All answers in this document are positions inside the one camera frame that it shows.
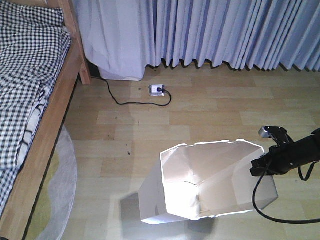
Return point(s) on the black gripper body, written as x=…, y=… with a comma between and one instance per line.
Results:
x=276, y=162

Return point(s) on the white plastic trash bin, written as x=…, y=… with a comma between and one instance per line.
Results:
x=204, y=180

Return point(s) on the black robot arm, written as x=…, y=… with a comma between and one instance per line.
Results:
x=306, y=150

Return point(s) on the light blue pleated curtain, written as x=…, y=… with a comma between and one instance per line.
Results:
x=243, y=33

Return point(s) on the floor power socket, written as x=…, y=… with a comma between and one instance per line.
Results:
x=156, y=90

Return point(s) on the white sheer curtain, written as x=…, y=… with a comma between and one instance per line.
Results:
x=118, y=36

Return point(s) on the round grey yellow rug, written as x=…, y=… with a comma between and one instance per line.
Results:
x=56, y=198

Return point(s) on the black white checkered bedding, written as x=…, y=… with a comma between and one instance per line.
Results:
x=34, y=43

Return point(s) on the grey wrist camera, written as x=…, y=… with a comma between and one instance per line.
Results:
x=277, y=133

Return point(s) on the wooden bed frame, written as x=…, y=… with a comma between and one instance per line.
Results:
x=19, y=208

